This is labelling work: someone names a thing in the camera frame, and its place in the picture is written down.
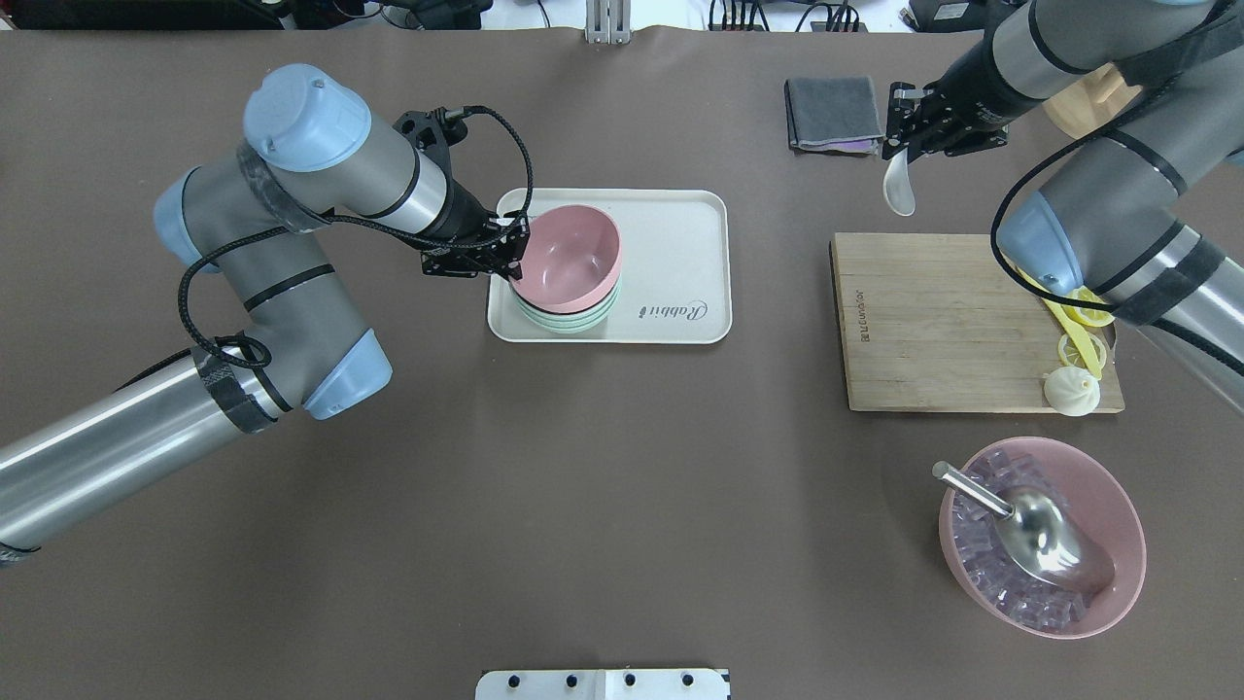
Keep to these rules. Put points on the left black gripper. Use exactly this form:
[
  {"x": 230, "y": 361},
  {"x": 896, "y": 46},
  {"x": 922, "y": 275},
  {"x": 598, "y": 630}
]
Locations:
[{"x": 466, "y": 221}]

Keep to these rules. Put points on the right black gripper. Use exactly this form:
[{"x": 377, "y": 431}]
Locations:
[{"x": 968, "y": 79}]

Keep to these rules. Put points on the white ceramic spoon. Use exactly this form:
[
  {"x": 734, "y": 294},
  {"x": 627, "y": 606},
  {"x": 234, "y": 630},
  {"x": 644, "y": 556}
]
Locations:
[{"x": 898, "y": 193}]

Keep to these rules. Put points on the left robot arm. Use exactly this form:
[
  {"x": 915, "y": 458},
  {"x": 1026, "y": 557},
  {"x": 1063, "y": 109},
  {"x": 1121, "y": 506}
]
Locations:
[{"x": 272, "y": 325}]

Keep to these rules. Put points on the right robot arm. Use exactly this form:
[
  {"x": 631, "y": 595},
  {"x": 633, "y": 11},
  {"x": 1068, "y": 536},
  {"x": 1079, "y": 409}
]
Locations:
[{"x": 1103, "y": 220}]

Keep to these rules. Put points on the green bowl stack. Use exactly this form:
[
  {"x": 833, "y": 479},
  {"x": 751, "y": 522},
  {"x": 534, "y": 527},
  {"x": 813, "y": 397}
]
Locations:
[{"x": 569, "y": 323}]

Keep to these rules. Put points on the yellow plastic spoon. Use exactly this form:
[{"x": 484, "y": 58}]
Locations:
[{"x": 1078, "y": 348}]

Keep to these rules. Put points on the pink bowl with ice cubes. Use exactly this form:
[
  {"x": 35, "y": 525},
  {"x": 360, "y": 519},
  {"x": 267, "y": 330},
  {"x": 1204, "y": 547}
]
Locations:
[{"x": 1092, "y": 498}]

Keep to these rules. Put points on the grey folded cloth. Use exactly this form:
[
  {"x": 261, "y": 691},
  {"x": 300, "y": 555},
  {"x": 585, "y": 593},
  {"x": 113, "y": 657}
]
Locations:
[{"x": 832, "y": 115}]

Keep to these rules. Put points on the wooden cup rack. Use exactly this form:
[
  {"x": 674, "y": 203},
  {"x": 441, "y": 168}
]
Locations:
[{"x": 1091, "y": 102}]

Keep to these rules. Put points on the cream serving tray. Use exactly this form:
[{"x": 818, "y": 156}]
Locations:
[{"x": 674, "y": 286}]

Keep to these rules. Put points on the wooden cutting board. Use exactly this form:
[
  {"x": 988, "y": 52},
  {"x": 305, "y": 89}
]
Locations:
[{"x": 930, "y": 323}]

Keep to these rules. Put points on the yellow lemon slice toy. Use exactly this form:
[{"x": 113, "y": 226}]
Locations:
[{"x": 1089, "y": 318}]

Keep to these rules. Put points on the white steamed bun toy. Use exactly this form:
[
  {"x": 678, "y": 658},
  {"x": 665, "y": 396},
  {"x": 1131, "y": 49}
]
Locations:
[{"x": 1072, "y": 391}]

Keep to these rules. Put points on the metal ice scoop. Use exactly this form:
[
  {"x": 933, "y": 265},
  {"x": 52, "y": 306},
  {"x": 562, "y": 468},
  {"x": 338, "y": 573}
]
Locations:
[{"x": 1045, "y": 542}]

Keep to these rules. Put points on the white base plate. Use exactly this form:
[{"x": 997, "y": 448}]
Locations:
[{"x": 619, "y": 683}]

